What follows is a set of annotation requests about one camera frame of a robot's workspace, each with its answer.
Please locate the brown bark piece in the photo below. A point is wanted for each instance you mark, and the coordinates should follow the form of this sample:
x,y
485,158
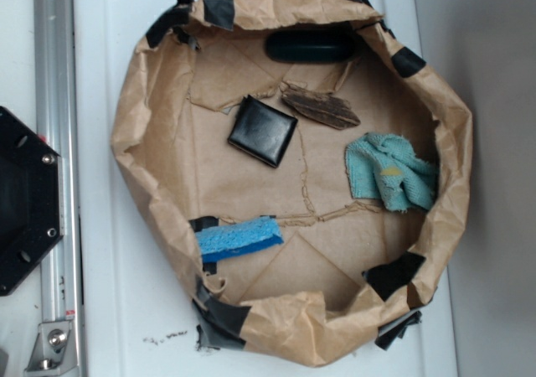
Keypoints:
x,y
324,108

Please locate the aluminium extrusion rail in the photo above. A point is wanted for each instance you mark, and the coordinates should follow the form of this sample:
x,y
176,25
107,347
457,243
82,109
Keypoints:
x,y
61,269

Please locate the blue sponge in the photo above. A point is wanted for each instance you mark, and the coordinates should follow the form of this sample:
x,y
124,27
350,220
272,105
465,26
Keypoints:
x,y
218,242

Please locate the light blue cloth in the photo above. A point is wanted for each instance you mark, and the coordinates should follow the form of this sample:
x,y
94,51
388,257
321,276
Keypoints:
x,y
385,167

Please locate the black square wallet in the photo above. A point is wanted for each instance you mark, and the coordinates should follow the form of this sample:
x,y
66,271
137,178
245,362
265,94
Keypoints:
x,y
262,131

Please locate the dark green oval case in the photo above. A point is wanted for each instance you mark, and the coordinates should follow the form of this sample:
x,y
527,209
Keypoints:
x,y
310,46

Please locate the brown paper bin liner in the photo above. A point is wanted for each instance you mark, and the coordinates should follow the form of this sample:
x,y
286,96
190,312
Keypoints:
x,y
346,266

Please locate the metal corner bracket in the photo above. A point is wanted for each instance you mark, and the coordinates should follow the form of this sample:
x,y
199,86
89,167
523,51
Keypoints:
x,y
54,352

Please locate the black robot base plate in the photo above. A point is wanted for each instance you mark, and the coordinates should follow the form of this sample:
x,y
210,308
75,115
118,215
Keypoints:
x,y
30,201

